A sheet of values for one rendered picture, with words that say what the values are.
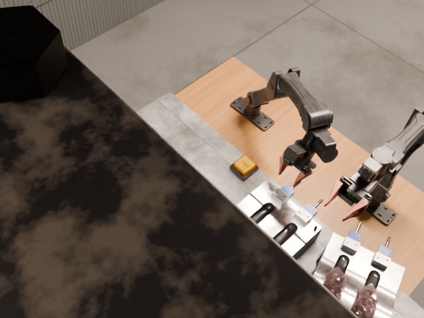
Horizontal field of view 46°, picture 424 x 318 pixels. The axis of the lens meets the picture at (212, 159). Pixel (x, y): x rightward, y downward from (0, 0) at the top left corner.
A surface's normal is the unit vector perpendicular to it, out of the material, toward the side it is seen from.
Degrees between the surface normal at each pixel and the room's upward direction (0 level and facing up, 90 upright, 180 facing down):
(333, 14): 0
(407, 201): 0
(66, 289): 0
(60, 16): 90
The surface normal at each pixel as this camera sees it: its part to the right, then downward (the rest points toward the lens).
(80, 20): 0.70, 0.59
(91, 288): 0.06, -0.59
